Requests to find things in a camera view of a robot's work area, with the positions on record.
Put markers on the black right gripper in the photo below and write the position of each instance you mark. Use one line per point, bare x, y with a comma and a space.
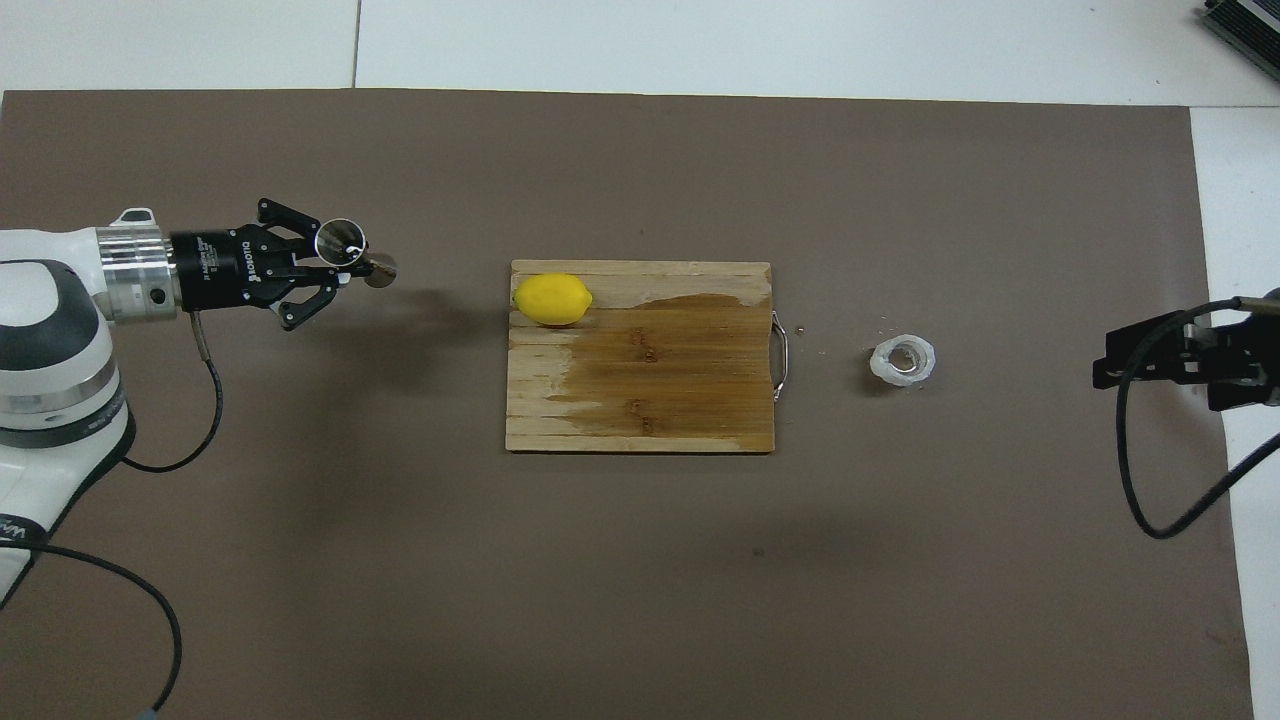
1240, 360

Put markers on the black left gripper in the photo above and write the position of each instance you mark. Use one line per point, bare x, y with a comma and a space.
220, 268

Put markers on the steel double jigger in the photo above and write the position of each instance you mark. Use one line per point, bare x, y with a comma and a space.
378, 268

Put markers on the small clear plastic cup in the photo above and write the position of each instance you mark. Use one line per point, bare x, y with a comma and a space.
903, 361

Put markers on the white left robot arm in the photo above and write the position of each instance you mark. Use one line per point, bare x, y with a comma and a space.
45, 400

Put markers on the yellow lemon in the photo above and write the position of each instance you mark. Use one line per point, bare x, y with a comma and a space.
552, 299

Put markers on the brown table mat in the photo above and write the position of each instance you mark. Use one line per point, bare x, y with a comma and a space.
400, 550

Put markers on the black finned device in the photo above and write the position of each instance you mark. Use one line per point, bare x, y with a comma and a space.
1245, 25

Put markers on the wooden cutting board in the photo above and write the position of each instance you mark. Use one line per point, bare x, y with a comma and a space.
650, 370

